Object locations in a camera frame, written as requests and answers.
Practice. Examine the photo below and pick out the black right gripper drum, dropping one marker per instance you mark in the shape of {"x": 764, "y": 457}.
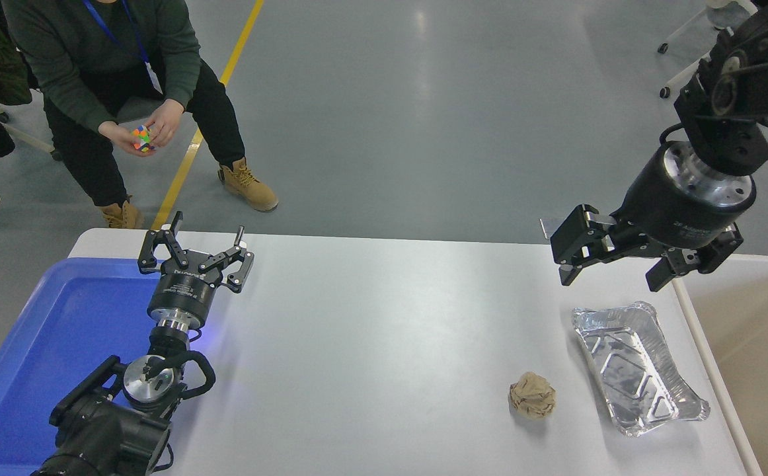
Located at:
{"x": 675, "y": 215}

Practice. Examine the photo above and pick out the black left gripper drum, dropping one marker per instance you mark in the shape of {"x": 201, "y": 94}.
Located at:
{"x": 182, "y": 297}

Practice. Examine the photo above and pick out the multicoloured puzzle cube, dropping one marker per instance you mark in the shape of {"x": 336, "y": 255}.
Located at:
{"x": 141, "y": 139}

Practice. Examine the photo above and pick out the rectangular foil tray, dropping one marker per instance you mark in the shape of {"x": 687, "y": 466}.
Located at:
{"x": 628, "y": 370}

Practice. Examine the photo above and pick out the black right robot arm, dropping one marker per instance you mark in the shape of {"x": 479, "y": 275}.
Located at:
{"x": 734, "y": 86}

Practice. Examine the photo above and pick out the clear floor plate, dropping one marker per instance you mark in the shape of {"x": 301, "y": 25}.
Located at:
{"x": 551, "y": 228}

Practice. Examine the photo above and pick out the person's right hand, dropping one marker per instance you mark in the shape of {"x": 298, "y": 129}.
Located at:
{"x": 116, "y": 135}

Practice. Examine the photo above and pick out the person's left hand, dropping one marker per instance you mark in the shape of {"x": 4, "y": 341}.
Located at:
{"x": 167, "y": 120}

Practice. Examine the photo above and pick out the large pale bin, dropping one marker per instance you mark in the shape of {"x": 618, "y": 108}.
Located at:
{"x": 761, "y": 344}

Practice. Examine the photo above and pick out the blue plastic tray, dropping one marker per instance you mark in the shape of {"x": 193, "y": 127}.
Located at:
{"x": 60, "y": 344}

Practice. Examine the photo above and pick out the crumpled tan paper ball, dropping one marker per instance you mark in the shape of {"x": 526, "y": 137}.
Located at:
{"x": 533, "y": 396}

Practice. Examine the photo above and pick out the seated person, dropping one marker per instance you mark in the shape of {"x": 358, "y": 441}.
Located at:
{"x": 93, "y": 59}

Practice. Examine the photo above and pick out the white wheeled chair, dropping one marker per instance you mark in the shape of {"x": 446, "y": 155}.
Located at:
{"x": 728, "y": 13}

